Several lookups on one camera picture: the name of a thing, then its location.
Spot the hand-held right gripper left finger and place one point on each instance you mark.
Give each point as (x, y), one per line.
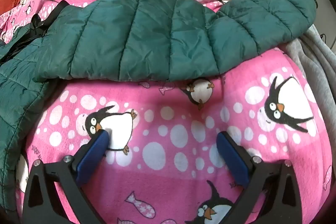
(95, 149)

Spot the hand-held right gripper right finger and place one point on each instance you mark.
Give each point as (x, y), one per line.
(232, 153)

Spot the green puffer jacket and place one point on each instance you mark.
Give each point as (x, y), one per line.
(147, 37)

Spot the pink penguin printed blanket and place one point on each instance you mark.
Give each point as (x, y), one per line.
(178, 134)

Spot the grey sweatshirt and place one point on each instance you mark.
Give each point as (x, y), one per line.
(315, 66)

